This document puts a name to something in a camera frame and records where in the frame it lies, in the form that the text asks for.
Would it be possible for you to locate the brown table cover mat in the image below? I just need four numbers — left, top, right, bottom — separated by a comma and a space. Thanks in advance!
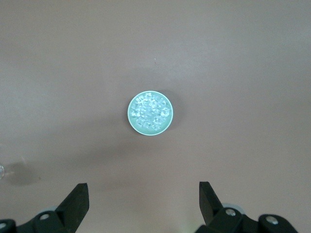
0, 0, 311, 233

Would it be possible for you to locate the clear ice cubes pile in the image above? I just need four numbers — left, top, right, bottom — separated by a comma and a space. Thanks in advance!
130, 93, 171, 130

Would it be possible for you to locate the pale green ceramic bowl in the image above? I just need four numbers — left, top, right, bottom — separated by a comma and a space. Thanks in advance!
127, 90, 174, 136

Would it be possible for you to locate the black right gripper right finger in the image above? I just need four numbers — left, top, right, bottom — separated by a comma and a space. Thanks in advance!
199, 181, 300, 233

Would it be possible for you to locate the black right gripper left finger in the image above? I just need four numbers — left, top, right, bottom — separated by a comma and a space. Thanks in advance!
0, 183, 90, 233

